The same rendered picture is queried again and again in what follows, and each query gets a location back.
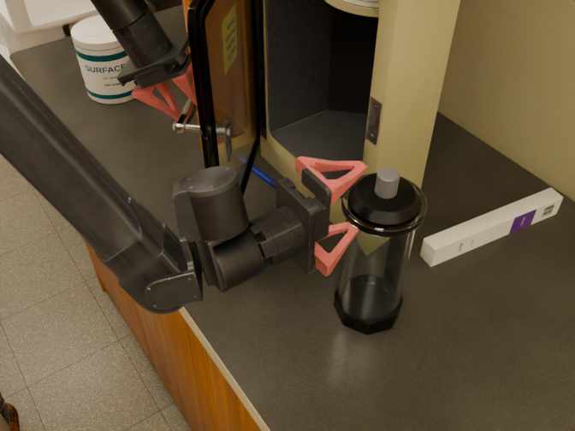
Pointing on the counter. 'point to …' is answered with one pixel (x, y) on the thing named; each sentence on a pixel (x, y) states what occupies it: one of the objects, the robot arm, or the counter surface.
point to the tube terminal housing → (394, 91)
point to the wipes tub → (101, 61)
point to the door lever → (186, 120)
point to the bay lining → (317, 60)
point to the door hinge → (261, 67)
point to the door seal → (210, 85)
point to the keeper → (374, 121)
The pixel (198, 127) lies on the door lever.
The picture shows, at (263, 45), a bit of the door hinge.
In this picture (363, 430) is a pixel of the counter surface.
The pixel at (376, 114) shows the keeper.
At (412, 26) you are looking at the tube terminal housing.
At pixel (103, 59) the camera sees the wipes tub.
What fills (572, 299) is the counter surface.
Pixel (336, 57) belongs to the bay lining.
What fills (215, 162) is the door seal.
